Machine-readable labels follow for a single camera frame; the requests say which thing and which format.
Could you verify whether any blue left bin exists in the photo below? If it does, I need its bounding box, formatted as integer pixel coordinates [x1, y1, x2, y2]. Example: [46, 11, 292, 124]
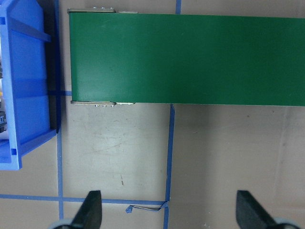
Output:
[0, 0, 56, 170]

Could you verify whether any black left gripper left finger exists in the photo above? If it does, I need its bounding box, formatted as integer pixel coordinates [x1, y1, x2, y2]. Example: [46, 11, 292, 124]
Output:
[71, 190, 102, 229]

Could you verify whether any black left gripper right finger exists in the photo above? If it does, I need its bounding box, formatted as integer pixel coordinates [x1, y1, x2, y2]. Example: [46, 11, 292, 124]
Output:
[236, 190, 277, 229]

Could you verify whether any green conveyor belt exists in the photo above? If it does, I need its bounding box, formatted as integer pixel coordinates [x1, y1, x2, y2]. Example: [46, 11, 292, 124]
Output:
[69, 10, 305, 106]

